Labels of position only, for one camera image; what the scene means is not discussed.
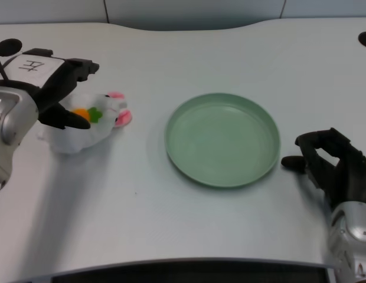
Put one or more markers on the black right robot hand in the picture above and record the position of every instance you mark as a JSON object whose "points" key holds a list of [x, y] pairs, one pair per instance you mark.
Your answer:
{"points": [[345, 177]]}

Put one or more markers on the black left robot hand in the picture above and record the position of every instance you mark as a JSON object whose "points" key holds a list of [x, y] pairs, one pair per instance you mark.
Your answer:
{"points": [[53, 85]]}

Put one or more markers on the white rabbit doll with carrot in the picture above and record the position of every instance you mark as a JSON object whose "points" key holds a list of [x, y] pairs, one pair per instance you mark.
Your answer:
{"points": [[82, 138]]}

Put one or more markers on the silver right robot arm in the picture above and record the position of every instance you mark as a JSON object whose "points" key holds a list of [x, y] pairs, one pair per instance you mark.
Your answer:
{"points": [[352, 241]]}

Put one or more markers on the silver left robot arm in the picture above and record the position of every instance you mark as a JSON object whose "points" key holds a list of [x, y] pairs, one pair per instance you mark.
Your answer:
{"points": [[11, 123]]}

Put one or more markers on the green round plate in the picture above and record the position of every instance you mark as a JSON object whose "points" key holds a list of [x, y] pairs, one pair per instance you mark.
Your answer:
{"points": [[222, 141]]}

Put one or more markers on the dark robot torso panel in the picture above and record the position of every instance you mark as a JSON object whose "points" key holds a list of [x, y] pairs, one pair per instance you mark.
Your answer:
{"points": [[189, 272]]}

